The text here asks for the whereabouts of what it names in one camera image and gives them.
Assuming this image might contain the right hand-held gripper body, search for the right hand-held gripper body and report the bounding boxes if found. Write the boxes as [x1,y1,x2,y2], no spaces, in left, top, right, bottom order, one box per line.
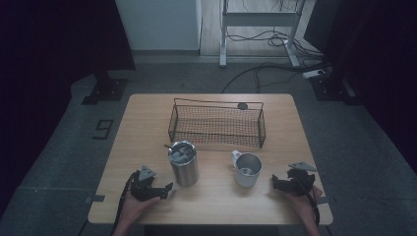
[284,161,318,198]

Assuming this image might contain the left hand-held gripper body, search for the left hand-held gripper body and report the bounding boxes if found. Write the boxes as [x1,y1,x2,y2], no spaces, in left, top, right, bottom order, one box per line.
[130,164,165,203]

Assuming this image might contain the steel tumbler with lid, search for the steel tumbler with lid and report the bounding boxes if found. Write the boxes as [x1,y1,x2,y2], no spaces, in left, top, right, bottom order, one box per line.
[163,140,201,188]

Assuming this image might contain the white mug with steel inside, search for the white mug with steel inside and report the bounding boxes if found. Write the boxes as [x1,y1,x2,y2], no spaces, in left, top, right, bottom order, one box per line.
[230,149,264,189]

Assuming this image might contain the dark wire mesh basket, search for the dark wire mesh basket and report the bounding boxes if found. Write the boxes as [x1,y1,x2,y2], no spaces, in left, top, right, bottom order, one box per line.
[167,97,267,149]

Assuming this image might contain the person's left hand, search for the person's left hand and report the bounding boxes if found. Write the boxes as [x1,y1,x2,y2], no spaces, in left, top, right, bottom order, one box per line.
[121,191,162,224]

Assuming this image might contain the person's right hand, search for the person's right hand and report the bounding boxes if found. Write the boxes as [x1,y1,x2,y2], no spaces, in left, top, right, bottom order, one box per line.
[287,185,325,224]

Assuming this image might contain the black stand base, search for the black stand base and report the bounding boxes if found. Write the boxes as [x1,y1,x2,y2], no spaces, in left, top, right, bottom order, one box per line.
[81,72,130,106]
[309,73,363,106]

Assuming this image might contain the white power strip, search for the white power strip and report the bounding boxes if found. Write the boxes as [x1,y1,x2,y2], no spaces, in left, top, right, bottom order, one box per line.
[302,68,329,80]

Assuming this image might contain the dark curtain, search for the dark curtain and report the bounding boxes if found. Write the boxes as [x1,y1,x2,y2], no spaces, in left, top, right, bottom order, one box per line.
[303,0,417,165]
[0,0,137,217]

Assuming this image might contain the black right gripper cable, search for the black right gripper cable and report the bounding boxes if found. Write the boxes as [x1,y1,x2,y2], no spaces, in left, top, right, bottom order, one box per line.
[295,176,322,228]

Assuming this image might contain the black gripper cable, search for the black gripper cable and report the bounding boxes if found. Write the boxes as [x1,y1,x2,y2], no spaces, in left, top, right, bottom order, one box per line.
[295,176,322,228]
[110,171,138,236]

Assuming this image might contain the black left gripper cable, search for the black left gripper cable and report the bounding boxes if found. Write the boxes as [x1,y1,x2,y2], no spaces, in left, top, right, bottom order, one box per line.
[110,171,138,236]

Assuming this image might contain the bundle of floor cables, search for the bundle of floor cables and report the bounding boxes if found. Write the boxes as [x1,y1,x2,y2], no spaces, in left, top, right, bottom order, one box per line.
[221,28,332,94]

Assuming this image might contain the white desk frame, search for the white desk frame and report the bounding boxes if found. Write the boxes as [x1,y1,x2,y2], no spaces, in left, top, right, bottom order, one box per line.
[218,0,307,69]

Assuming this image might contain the white wall panel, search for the white wall panel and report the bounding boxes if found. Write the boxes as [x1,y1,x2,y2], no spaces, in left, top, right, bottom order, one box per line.
[114,0,204,53]

